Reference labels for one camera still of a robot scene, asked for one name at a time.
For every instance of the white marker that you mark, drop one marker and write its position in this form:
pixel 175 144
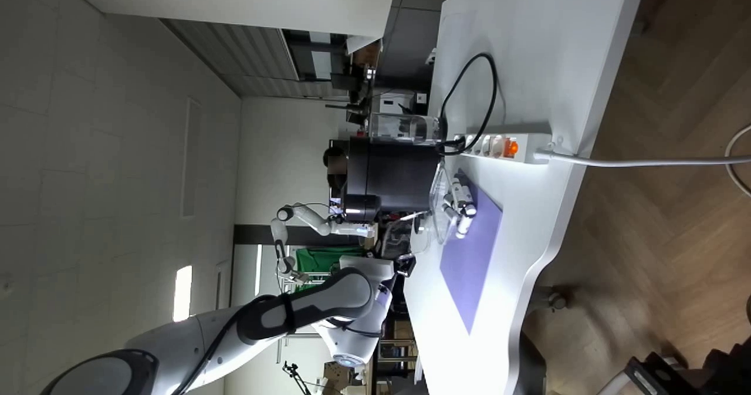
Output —
pixel 452 201
pixel 466 195
pixel 463 226

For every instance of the purple mat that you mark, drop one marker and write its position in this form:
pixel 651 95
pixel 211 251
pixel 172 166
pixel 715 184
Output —
pixel 469 266

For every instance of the green cloth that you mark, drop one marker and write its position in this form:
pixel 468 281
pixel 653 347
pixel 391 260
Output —
pixel 320 260

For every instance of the clear plastic box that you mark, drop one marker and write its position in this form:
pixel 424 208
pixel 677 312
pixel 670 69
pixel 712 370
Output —
pixel 441 204

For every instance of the black coffee machine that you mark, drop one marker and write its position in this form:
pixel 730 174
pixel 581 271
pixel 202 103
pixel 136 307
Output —
pixel 390 175

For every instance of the white box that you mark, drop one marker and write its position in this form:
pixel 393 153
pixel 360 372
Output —
pixel 396 103

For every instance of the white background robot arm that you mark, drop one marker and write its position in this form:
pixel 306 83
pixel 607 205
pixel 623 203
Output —
pixel 311 219

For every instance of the white power strip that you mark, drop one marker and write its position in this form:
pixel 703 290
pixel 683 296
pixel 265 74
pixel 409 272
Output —
pixel 525 147

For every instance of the window blinds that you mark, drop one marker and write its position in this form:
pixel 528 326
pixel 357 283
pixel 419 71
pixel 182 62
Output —
pixel 246 54

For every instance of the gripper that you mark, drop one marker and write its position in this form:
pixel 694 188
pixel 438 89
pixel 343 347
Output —
pixel 406 264

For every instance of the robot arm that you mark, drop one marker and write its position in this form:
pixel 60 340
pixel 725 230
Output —
pixel 193 339

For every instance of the stand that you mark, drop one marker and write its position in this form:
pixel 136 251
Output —
pixel 295 377

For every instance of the stack of cardboard boxes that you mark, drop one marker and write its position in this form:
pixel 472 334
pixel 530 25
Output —
pixel 340 377

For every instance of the clear water tank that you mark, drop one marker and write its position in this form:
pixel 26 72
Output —
pixel 405 128

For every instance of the clear box lid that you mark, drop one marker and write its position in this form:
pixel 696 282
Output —
pixel 425 239

